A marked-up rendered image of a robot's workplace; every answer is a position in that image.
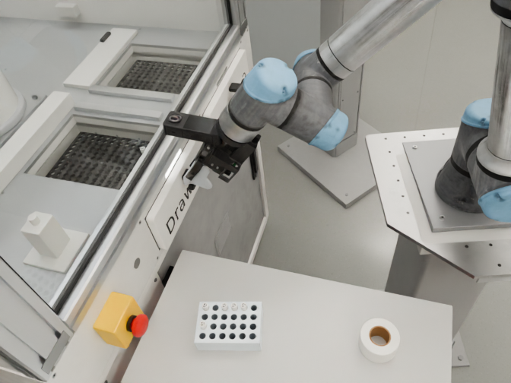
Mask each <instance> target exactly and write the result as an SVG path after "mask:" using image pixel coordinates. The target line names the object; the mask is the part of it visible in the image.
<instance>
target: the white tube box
mask: <svg viewBox="0 0 511 383"><path fill-rule="evenodd" d="M203 303H204V302H199V307H198V318H197V324H196V329H195V340H194V344H195V346H196V348H197V350H235V351H262V322H263V308H262V302H244V303H246V304H247V310H246V311H242V309H241V307H240V305H241V303H243V302H235V303H236V304H237V308H238V309H237V310H236V311H233V310H232V308H231V304H232V303H233V302H225V303H226V304H227V306H228V310H227V311H223V309H222V308H221V304H222V303H223V302H206V303H207V304H208V306H209V310H207V311H204V309H203V308H202V304H203ZM201 321H205V323H206V325H207V327H206V329H204V330H202V329H201V328H200V325H199V324H200V322H201Z"/></svg>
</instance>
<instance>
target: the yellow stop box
mask: <svg viewBox="0 0 511 383"><path fill-rule="evenodd" d="M140 314H144V313H143V311H142V310H141V308H140V307H139V305H138V303H137V302H136V301H135V299H134V297H133V296H129V295H126V294H122V293H116V292H111V294H110V295H109V298H108V300H107V301H106V303H105V305H104V307H103V309H102V310H101V312H100V314H99V316H98V318H97V320H96V321H95V323H94V326H93V329H94V330H95V331H96V332H97V333H98V334H99V335H100V336H101V337H102V338H103V340H104V341H105V342H106V343H108V344H110V345H113V346H116V347H121V348H124V349H127V348H128V347H129V344H130V342H131V340H132V338H133V335H132V329H131V323H132V320H133V319H134V318H136V317H137V316H138V315H140Z"/></svg>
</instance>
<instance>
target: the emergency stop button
mask: <svg viewBox="0 0 511 383"><path fill-rule="evenodd" d="M148 322H149V320H148V317H147V316H146V315H145V314H140V315H138V316H137V317H136V318H134V319H133V320H132V323H131V329H132V335H133V336H134V337H141V336H143V335H144V334H145V332H146V330H147V329H148Z"/></svg>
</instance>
